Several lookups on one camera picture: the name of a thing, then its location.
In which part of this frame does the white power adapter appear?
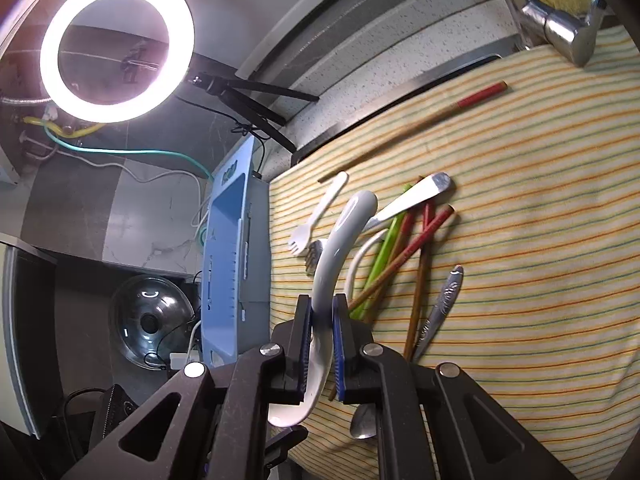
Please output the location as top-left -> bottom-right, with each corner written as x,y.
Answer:
169,349 -> 201,370

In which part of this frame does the yellow hose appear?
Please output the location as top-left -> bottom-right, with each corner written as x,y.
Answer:
22,115 -> 106,139

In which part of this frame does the steel spoon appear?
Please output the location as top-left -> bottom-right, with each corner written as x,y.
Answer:
349,264 -> 464,440

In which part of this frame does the chrome faucet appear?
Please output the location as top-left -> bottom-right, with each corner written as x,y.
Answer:
506,0 -> 606,67

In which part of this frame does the black cable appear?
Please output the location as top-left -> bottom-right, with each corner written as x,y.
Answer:
174,94 -> 271,176

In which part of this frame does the green plastic spoon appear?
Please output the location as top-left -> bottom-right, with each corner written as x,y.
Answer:
350,211 -> 406,321

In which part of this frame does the teal hose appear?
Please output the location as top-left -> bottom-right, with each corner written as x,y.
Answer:
43,123 -> 216,181

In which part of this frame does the lone red-tipped wooden chopstick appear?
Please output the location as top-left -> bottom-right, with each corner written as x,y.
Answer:
318,80 -> 509,183

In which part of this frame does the blue plastic drainer basket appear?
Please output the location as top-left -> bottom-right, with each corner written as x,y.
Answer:
201,136 -> 271,367

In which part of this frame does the ring light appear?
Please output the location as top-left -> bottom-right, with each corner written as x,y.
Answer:
39,0 -> 195,122

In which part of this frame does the glass pot lid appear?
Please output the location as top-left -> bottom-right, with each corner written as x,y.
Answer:
108,275 -> 195,370

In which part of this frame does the steel fork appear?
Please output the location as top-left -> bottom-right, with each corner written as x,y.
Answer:
305,171 -> 451,278

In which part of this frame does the white plastic spork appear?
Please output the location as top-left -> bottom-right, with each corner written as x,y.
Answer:
288,171 -> 349,257

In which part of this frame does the striped yellow cloth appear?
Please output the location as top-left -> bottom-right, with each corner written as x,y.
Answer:
270,27 -> 639,479

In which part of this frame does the white cable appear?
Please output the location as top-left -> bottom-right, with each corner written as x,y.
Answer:
19,129 -> 212,231

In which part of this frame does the white ceramic spoon with logo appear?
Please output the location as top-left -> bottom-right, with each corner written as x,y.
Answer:
268,191 -> 378,428

